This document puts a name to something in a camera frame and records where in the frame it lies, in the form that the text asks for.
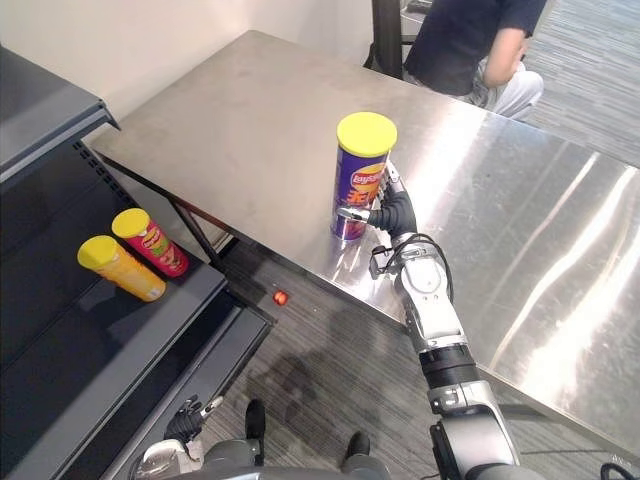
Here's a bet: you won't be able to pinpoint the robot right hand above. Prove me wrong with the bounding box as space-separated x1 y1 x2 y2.
336 160 419 235

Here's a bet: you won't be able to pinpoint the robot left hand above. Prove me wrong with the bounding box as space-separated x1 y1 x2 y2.
164 394 226 445

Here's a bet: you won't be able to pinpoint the purple chips can yellow lid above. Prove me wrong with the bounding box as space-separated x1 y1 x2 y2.
329 111 399 242

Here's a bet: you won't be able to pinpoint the orange chips can yellow lid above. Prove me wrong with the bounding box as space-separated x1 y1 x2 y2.
76 234 168 303

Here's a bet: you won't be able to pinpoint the dark metal shelf unit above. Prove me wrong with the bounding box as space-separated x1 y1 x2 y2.
0 44 274 480

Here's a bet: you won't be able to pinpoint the red chips can yellow lid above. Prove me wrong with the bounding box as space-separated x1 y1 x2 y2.
111 207 191 280

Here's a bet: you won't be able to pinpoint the stainless steel table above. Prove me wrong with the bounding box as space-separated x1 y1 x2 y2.
82 29 640 444

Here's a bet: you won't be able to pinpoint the robot body and legs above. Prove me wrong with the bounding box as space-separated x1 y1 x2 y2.
172 398 436 480

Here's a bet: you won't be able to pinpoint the person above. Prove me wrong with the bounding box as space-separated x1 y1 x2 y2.
402 0 545 121

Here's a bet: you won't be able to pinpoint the black chair post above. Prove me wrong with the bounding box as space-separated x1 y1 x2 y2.
362 0 407 80

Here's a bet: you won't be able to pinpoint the black cable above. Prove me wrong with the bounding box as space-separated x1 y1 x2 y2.
598 460 640 480

